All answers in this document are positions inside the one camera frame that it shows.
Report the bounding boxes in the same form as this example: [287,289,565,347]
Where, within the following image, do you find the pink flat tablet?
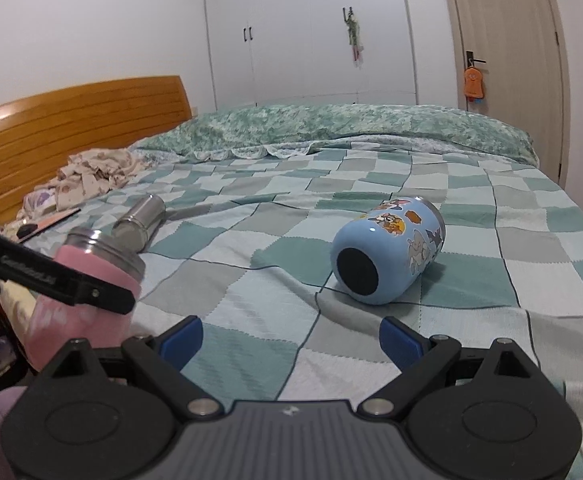
[16,208,80,244]

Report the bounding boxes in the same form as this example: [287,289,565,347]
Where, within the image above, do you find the green floral quilt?
[132,104,540,167]

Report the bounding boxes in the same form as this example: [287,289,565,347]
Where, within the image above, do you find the small black round object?
[16,223,38,240]

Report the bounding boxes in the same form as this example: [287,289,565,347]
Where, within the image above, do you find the checkered green bed sheet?
[16,135,583,480]

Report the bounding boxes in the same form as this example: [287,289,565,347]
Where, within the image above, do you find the orange hanging door ornament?
[463,66,485,102]

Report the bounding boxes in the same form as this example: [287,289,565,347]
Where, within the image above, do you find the pink thermos cup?
[25,228,145,370]

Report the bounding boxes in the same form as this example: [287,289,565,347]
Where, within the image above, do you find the purple patterned pillow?
[19,188,57,220]

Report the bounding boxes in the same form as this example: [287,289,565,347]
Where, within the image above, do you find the crumpled beige patterned clothes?
[50,148,145,210]

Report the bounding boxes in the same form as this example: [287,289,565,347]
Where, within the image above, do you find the white wardrobe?
[205,0,417,110]

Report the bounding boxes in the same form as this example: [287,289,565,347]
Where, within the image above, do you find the blue cartoon sticker cup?
[331,196,445,306]

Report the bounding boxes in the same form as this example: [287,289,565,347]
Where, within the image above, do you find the beige wooden door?
[447,0,570,184]

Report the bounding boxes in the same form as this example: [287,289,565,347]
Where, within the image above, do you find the black door handle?
[465,50,485,68]

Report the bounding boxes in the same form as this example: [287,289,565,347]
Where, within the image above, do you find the wooden headboard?
[0,75,192,223]

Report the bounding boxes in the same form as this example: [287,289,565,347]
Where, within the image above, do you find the green hanging wardrobe ornament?
[342,6,362,65]

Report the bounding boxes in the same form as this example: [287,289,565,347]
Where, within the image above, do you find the small stainless steel cup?
[112,194,166,252]

